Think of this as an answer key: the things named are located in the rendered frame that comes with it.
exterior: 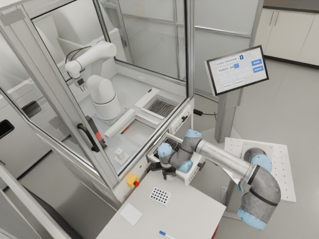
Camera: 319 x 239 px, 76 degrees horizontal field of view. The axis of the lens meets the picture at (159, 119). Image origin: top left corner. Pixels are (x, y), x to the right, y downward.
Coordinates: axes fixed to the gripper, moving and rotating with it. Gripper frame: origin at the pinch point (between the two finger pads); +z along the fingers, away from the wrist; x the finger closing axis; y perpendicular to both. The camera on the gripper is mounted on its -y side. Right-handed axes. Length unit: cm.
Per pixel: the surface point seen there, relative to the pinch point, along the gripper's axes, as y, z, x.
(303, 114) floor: 167, 94, 136
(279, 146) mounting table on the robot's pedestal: 84, 15, 34
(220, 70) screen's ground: 42, -17, 88
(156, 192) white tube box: -7.1, 11.2, -6.2
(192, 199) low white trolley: 17.5, 13.9, -9.0
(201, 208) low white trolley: 22.5, 13.5, -14.9
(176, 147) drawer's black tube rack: 6.4, 1.5, 23.9
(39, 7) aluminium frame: -28, -106, 2
